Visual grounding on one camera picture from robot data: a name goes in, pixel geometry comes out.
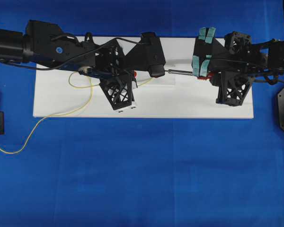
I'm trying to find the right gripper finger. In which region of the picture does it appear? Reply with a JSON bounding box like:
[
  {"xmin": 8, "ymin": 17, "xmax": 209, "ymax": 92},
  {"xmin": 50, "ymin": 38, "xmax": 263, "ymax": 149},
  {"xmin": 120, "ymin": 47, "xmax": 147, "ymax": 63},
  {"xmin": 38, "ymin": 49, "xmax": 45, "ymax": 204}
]
[
  {"xmin": 210, "ymin": 71, "xmax": 255, "ymax": 106},
  {"xmin": 192, "ymin": 27, "xmax": 225, "ymax": 77}
]

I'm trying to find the large white base board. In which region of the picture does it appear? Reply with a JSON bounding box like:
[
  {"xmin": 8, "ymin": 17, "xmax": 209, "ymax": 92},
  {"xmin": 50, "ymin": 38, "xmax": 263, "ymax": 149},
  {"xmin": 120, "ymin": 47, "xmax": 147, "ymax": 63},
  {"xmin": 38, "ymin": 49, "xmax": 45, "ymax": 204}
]
[{"xmin": 33, "ymin": 35, "xmax": 255, "ymax": 120}]

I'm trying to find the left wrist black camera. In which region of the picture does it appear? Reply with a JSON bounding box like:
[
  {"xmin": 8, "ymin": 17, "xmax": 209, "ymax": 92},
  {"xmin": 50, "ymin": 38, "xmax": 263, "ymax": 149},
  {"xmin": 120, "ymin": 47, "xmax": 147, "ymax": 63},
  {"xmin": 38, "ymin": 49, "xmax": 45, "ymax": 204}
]
[{"xmin": 124, "ymin": 32, "xmax": 166, "ymax": 78}]

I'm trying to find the red handled soldering iron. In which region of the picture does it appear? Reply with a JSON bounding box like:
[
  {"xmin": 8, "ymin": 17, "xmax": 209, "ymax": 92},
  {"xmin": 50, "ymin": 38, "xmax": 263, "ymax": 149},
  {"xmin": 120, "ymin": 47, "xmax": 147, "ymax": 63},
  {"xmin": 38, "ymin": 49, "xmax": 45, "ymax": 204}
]
[{"xmin": 164, "ymin": 70, "xmax": 215, "ymax": 81}]

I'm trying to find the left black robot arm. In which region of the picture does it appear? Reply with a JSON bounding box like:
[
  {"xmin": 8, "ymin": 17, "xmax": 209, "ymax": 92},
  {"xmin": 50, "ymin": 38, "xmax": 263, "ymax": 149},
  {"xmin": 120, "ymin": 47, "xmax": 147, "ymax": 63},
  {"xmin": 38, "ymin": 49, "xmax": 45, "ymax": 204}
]
[{"xmin": 0, "ymin": 20, "xmax": 136, "ymax": 112}]

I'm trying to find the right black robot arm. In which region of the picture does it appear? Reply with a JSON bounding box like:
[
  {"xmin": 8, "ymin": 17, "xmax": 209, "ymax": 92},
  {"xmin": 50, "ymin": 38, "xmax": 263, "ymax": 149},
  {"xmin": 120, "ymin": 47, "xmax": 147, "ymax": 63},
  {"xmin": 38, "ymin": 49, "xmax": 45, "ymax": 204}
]
[{"xmin": 192, "ymin": 27, "xmax": 284, "ymax": 106}]

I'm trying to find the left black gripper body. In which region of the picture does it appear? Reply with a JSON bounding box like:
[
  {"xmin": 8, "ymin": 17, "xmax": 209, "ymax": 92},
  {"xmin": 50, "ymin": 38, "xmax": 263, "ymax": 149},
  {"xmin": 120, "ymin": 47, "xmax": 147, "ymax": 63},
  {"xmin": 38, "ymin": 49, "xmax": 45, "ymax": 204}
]
[{"xmin": 92, "ymin": 39, "xmax": 135, "ymax": 78}]

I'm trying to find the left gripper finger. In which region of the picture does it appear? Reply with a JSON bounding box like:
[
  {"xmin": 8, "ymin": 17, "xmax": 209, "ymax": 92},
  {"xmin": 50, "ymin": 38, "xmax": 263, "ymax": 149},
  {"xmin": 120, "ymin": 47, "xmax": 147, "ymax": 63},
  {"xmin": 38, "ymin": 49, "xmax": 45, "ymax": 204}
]
[
  {"xmin": 130, "ymin": 70, "xmax": 138, "ymax": 89},
  {"xmin": 99, "ymin": 73, "xmax": 137, "ymax": 113}
]

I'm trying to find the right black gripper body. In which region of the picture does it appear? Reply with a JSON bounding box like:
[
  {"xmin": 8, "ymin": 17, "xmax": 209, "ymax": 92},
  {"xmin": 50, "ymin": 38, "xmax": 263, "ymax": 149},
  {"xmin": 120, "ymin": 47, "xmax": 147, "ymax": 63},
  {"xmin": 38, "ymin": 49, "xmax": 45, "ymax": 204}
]
[{"xmin": 213, "ymin": 31, "xmax": 267, "ymax": 78}]

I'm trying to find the small raised white plate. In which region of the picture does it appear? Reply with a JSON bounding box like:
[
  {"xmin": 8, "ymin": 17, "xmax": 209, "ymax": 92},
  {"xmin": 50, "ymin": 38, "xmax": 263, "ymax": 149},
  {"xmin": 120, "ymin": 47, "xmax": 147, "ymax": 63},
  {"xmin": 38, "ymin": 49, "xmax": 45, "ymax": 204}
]
[{"xmin": 136, "ymin": 61, "xmax": 192, "ymax": 87}]

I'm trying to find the blue table cloth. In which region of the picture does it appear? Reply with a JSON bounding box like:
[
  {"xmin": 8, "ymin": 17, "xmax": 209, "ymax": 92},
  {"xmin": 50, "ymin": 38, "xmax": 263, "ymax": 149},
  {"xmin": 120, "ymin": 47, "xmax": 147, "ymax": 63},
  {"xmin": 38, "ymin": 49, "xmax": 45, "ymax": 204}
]
[{"xmin": 0, "ymin": 0, "xmax": 284, "ymax": 227}]

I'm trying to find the yellow solder wire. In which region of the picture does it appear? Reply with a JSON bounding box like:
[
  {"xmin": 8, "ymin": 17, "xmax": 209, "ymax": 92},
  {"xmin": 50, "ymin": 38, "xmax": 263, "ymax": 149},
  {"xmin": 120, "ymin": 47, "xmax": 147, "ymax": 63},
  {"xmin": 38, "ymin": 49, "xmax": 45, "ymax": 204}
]
[{"xmin": 0, "ymin": 70, "xmax": 154, "ymax": 155}]

